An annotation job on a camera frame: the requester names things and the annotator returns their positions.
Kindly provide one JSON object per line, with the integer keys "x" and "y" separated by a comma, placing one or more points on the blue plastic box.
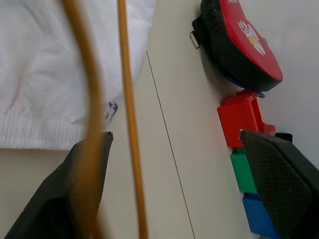
{"x": 256, "y": 214}

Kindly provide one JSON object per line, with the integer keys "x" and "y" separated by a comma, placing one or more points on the red plastic box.
{"x": 236, "y": 122}

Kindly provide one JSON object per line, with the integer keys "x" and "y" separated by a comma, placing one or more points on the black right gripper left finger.
{"x": 52, "y": 196}

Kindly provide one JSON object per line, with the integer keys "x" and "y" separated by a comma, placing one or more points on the green plastic box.
{"x": 243, "y": 171}

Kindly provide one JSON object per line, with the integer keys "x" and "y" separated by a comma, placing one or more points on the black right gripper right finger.
{"x": 284, "y": 179}

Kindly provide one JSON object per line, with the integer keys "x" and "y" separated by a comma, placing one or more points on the white shorts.
{"x": 42, "y": 74}

